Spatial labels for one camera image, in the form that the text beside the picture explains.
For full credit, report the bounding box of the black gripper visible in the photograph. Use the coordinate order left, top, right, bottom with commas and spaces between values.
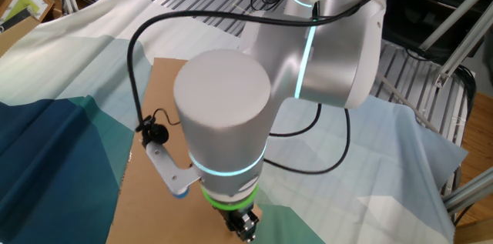
221, 206, 260, 243

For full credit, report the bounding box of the brown cardboard sheet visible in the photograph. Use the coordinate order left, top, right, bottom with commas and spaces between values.
106, 57, 263, 244

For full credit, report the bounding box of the blue green white cloth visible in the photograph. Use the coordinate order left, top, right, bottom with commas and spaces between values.
0, 0, 469, 244

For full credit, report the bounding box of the black bulky equipment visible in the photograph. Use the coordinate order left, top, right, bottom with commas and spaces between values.
381, 0, 493, 62

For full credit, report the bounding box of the brown cardboard box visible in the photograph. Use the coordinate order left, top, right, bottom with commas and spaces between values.
0, 0, 62, 58

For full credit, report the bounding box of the green flange ring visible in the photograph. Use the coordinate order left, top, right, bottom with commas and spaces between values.
200, 184, 259, 212

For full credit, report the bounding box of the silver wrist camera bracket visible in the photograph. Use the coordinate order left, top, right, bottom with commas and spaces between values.
144, 140, 203, 199

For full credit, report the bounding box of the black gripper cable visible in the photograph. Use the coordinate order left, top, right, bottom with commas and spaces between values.
263, 103, 352, 175

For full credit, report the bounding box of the grey cable with connector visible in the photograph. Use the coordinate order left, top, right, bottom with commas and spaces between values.
375, 72, 440, 134

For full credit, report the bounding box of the aluminium frame strut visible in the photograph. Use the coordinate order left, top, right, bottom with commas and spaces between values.
434, 5, 493, 89
441, 166, 493, 215
418, 0, 493, 52

